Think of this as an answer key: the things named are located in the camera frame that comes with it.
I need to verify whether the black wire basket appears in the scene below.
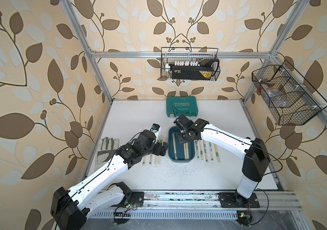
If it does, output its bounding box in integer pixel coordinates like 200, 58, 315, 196
159, 47, 221, 81
251, 60, 327, 126

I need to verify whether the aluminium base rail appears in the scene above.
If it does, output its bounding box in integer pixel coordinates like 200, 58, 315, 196
105, 189, 302, 210

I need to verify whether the wrapped chopsticks pair box right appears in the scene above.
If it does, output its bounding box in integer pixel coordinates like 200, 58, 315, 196
183, 143, 189, 160

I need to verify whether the chopsticks pair green band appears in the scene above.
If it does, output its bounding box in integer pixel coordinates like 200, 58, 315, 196
149, 154, 153, 165

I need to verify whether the wrapped chopsticks pair box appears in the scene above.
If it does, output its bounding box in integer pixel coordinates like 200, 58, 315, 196
183, 143, 189, 160
172, 133, 178, 160

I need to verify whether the green tool case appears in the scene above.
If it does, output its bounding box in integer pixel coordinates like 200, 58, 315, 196
166, 96, 199, 117

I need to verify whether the black wire basket back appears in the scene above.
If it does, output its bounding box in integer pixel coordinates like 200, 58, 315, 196
159, 47, 221, 81

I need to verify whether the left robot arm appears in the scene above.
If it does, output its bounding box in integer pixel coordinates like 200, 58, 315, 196
50, 128, 168, 230

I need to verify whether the black yellow box in basket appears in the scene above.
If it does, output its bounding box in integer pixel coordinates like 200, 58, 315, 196
165, 59, 221, 81

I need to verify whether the chopsticks pair plain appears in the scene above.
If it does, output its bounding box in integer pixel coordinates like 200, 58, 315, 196
199, 140, 204, 160

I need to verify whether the grey work glove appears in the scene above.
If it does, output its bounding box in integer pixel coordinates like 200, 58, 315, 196
95, 137, 119, 170

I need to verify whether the wrapped chopsticks pair box left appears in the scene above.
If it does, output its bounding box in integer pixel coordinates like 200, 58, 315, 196
172, 133, 178, 160

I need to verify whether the plastic bag in basket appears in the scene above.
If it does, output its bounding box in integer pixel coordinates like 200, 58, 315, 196
259, 83, 287, 107

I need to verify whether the chopsticks pair panda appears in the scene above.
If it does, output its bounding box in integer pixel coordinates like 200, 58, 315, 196
195, 141, 200, 159

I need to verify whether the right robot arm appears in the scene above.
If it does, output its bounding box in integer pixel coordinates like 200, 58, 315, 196
174, 115, 271, 200

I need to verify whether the teal plastic storage box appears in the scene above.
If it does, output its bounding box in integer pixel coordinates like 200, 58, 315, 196
168, 126, 196, 163

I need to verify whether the black wire basket right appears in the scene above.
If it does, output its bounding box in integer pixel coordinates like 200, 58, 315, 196
251, 60, 327, 126

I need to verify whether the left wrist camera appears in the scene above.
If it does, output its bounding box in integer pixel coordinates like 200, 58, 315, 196
150, 124, 161, 134

